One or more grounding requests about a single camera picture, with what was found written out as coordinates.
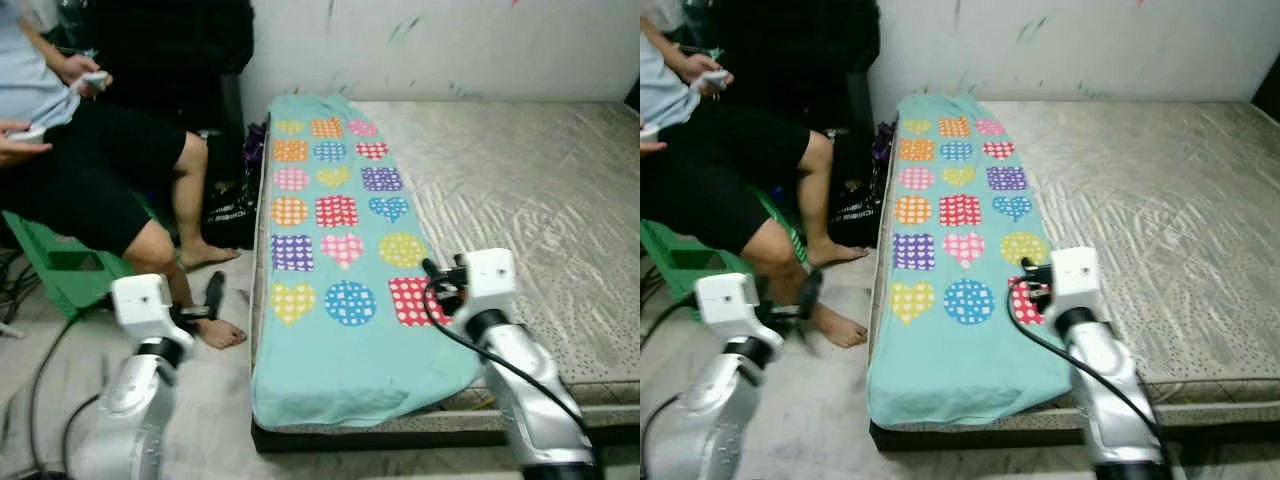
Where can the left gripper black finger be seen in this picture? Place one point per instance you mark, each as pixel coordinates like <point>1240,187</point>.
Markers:
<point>214,295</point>
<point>808,294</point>

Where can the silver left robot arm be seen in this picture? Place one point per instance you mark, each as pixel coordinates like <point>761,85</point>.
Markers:
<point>710,420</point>
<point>135,420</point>

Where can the teal blanket with coloured patches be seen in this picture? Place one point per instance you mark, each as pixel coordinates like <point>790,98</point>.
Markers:
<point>960,350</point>
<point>340,350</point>

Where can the black tufted headboard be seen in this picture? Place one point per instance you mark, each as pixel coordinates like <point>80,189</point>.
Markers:
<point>1268,95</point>

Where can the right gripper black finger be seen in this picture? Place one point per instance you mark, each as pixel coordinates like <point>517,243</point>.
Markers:
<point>1028,266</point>
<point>433,270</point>

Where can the black bed frame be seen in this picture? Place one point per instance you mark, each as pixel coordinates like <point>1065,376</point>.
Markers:
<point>400,435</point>
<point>1000,432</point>

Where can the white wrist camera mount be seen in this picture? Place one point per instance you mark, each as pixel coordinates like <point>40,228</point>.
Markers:
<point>1075,278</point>
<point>490,280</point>
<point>140,305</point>
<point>725,305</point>

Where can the person in black shorts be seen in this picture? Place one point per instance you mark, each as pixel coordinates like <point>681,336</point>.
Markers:
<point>730,170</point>
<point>100,170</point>

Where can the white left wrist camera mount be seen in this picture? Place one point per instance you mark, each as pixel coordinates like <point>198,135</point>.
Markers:
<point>725,305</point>
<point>140,305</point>

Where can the green plastic stool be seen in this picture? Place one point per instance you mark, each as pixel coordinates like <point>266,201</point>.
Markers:
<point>60,265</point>
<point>690,265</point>

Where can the white handheld controller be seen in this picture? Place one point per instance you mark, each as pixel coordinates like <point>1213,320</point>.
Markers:
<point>712,78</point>
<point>92,80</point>

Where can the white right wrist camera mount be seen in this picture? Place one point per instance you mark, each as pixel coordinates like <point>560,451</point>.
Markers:
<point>1075,278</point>
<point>490,280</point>

